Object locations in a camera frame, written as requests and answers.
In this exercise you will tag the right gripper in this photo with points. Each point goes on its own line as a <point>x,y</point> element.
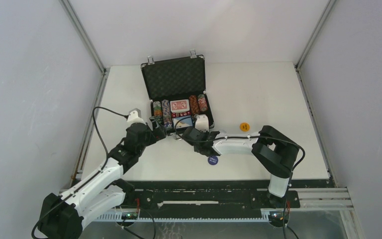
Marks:
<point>196,148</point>

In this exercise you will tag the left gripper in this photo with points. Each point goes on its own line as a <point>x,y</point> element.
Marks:
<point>156,134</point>

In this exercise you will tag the blue small blind button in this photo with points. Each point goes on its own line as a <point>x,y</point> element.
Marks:
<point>213,160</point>

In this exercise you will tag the blue white card box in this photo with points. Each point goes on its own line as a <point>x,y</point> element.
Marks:
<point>182,122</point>

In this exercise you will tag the orange big blind button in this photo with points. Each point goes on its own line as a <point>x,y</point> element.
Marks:
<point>245,127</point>

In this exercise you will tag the black aluminium poker case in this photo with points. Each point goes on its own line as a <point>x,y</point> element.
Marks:
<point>176,79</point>

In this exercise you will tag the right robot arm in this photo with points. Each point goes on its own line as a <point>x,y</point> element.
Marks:
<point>277,153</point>

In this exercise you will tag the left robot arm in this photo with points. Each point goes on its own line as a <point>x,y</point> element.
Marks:
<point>65,216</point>

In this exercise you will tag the red dice in case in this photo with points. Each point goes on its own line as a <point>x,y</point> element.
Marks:
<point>181,114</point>

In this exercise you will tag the red green chip stack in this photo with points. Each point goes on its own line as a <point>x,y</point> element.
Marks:
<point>202,103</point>

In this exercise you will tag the blue grey chip stack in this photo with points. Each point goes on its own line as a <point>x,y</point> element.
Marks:
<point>166,113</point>

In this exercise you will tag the red playing card deck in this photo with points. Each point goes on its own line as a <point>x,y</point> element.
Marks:
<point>179,106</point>

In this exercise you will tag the brown orange chip stack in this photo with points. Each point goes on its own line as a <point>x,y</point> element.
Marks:
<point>194,106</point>

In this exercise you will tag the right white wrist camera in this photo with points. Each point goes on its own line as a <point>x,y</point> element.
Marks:
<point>202,123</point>

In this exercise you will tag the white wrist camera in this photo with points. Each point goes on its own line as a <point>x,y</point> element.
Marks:
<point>202,123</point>
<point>134,116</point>

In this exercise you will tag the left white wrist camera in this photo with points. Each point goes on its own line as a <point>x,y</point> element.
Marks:
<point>134,116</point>

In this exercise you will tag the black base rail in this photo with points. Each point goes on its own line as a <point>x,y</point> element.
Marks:
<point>205,198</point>

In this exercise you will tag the white cable duct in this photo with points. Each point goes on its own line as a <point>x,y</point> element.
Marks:
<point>129,216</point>

